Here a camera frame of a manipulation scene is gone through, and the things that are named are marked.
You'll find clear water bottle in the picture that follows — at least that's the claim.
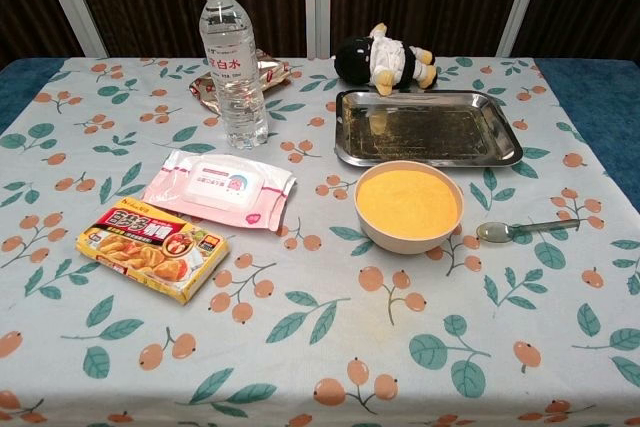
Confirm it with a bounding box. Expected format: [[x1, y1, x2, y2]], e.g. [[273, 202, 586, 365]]
[[198, 0, 270, 151]]

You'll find translucent grey plastic spoon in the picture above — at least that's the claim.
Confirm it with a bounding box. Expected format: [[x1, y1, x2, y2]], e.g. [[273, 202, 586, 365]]
[[476, 219, 581, 243]]

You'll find orange-yellow powder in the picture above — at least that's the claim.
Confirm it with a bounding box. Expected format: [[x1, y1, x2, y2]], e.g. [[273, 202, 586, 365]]
[[357, 166, 462, 240]]

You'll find black-haired plush doll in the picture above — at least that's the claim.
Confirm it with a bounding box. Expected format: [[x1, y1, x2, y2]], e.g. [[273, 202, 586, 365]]
[[333, 22, 439, 96]]

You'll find stainless steel tray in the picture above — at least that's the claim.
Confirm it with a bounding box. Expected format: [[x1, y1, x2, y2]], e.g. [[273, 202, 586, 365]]
[[334, 89, 524, 169]]

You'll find beige round bowl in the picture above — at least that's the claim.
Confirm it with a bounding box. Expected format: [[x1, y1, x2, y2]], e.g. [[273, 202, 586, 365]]
[[354, 160, 466, 255]]

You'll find yellow curry box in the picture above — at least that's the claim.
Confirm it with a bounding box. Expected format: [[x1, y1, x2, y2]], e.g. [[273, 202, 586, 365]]
[[75, 196, 231, 306]]

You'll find pink wet wipes pack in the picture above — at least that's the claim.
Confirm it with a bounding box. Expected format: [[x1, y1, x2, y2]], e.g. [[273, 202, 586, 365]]
[[142, 149, 297, 232]]

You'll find floral tablecloth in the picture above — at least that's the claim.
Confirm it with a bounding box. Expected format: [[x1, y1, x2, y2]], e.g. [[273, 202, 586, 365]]
[[0, 56, 640, 427]]

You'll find brown foil snack packet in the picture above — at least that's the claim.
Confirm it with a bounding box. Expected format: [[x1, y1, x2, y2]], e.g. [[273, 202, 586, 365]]
[[188, 48, 292, 113]]

